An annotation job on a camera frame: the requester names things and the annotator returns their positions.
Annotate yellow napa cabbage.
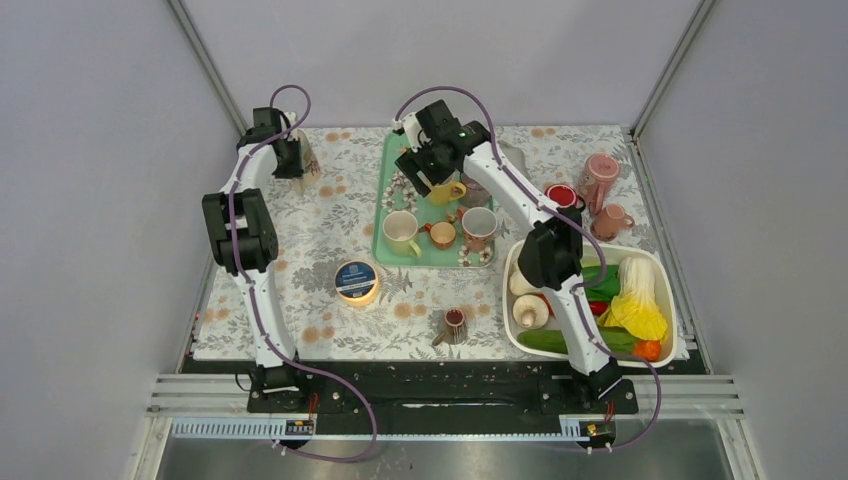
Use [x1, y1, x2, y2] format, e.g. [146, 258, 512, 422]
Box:
[597, 257, 669, 341]

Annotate yellow mug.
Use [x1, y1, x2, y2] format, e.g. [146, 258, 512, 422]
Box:
[426, 174, 467, 206]

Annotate white slotted cable duct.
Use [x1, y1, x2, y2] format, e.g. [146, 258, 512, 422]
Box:
[171, 409, 615, 442]

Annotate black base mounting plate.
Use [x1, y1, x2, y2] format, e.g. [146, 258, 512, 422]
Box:
[247, 361, 639, 415]

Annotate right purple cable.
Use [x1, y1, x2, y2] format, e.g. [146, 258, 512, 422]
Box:
[393, 86, 664, 454]

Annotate mauve mug black handle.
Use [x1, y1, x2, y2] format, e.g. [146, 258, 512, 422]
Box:
[459, 173, 491, 208]

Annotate blue-topped tape roll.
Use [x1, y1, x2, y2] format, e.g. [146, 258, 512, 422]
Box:
[333, 261, 380, 307]

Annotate red mug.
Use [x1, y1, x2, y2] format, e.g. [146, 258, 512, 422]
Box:
[545, 184, 586, 212]

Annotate cream floral tall mug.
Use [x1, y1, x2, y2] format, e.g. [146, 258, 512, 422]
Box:
[293, 129, 322, 196]

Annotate dark brown mug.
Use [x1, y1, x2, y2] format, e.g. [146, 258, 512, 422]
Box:
[431, 309, 468, 346]

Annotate tall pink patterned mug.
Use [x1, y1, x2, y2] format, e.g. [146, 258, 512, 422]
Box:
[577, 154, 620, 215]

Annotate green leafy vegetable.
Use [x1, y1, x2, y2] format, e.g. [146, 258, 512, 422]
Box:
[582, 265, 621, 303]

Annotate small pink mug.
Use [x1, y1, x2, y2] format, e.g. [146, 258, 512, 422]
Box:
[590, 204, 635, 242]

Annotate white mushroom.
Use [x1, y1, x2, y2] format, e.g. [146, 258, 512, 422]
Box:
[512, 294, 550, 330]

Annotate small orange mug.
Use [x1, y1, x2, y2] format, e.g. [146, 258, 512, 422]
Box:
[419, 221, 457, 250]

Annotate light green mug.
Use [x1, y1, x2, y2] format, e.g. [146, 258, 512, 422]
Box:
[382, 211, 422, 259]

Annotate green floral tray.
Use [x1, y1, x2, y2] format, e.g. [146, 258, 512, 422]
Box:
[372, 133, 496, 268]

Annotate bok choy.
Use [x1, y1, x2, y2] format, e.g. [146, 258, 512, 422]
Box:
[508, 265, 540, 297]

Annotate white rectangular basin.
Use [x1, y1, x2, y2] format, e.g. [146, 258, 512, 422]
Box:
[502, 240, 679, 369]

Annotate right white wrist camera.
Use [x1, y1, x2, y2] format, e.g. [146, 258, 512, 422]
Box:
[392, 112, 428, 151]

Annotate purple cable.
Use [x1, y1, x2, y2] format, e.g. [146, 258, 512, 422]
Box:
[225, 83, 380, 465]
[393, 86, 664, 454]

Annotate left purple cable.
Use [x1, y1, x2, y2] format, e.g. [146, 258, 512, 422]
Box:
[225, 83, 380, 465]

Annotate green cucumber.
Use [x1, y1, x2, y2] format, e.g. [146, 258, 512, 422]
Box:
[517, 327, 639, 354]

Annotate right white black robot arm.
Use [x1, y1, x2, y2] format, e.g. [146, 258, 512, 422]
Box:
[392, 100, 622, 412]

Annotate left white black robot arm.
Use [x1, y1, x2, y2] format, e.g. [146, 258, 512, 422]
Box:
[201, 107, 311, 411]

